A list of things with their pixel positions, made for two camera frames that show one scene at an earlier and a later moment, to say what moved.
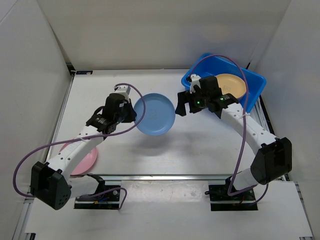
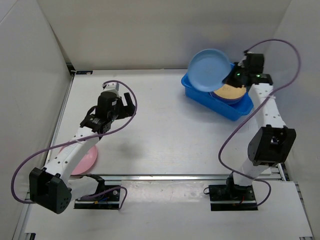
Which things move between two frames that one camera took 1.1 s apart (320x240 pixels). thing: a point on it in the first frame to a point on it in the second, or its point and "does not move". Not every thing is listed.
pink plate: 85,164 does not move
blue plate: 159,114 to 208,68
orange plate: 231,84 does not move
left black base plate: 110,200 does not move
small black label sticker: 84,72 does not move
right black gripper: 185,97 to 229,79
